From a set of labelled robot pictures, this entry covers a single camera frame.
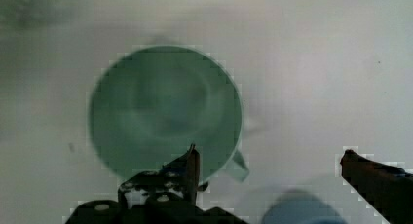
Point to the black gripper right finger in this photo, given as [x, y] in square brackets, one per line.
[388, 189]

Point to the green mug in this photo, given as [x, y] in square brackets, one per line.
[154, 104]

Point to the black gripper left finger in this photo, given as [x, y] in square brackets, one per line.
[166, 196]

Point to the blue bowl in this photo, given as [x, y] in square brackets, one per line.
[301, 207]

